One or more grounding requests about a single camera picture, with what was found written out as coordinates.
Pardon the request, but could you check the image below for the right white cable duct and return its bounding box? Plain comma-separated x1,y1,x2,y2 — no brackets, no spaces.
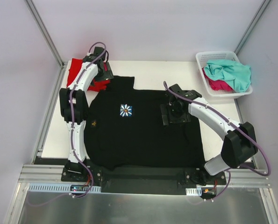
185,188,202,196

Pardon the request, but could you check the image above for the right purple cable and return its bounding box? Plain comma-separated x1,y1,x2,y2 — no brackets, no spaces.
163,81,272,205

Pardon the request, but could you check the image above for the white cable duct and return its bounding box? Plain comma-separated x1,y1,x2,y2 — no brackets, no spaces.
185,188,202,196
29,183,101,194

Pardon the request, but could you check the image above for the magenta t-shirt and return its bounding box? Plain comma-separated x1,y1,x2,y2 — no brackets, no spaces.
208,79,233,91

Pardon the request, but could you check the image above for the black daisy t-shirt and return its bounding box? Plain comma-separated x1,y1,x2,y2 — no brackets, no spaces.
84,76,205,169

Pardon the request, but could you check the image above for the purple cable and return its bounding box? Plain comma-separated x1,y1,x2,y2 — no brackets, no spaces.
26,42,108,206
163,81,272,205

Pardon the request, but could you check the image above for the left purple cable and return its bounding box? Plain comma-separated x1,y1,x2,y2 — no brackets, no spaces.
26,42,108,206

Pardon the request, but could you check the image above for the aluminium frame post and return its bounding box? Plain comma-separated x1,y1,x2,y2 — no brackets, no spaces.
234,0,272,55
24,0,64,68

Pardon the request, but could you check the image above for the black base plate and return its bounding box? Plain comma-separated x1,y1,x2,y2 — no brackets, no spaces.
61,160,226,195

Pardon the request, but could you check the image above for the white plastic basket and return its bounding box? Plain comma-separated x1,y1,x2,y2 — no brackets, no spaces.
195,51,253,98

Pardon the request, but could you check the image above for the right aluminium frame post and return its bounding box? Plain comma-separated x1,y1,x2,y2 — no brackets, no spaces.
234,0,272,55

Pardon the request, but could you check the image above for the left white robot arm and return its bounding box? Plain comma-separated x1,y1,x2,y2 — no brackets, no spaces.
59,42,114,182

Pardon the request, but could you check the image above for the teal t-shirt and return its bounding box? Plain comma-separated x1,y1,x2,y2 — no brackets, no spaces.
202,59,251,93

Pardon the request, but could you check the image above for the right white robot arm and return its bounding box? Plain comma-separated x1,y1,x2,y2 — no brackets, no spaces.
161,83,258,184

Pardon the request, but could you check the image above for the left white cable duct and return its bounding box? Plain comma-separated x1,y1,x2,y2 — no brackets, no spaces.
29,183,101,194

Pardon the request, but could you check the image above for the red t-shirt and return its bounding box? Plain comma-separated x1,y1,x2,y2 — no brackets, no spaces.
66,58,110,92

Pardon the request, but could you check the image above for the left aluminium frame post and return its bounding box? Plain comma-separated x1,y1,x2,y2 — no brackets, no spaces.
24,0,64,68

